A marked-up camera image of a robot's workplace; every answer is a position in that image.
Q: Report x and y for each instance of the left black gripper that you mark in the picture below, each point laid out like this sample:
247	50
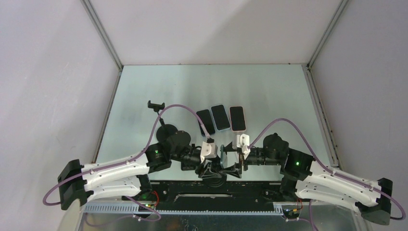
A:
207	172

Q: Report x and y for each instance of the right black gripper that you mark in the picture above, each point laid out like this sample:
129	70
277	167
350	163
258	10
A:
235	170

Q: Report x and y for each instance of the teal phone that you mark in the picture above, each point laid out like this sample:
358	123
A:
223	157

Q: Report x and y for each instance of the black gooseneck phone stand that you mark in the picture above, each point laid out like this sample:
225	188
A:
214	180

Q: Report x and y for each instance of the pink phone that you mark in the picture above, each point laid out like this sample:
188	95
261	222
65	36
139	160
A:
237	119

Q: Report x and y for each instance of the light blue phone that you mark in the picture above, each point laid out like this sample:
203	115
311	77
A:
220	117

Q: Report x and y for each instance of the black round-base phone stand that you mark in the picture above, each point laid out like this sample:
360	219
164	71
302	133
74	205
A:
165	130

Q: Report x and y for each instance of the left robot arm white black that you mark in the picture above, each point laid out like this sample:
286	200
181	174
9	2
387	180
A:
129	176

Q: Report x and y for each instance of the black folding phone stand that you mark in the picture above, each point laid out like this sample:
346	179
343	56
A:
188	165

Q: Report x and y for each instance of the left controller board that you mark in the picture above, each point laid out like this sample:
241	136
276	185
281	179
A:
145	209

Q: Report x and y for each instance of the controller board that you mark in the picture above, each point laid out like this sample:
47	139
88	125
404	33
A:
292	214
145	209

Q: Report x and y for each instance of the right controller board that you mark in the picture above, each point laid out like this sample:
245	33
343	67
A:
292	214

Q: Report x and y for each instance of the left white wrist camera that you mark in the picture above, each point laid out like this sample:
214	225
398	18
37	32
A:
208	150

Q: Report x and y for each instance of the grey slotted cable duct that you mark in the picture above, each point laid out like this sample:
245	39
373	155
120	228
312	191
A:
127	208

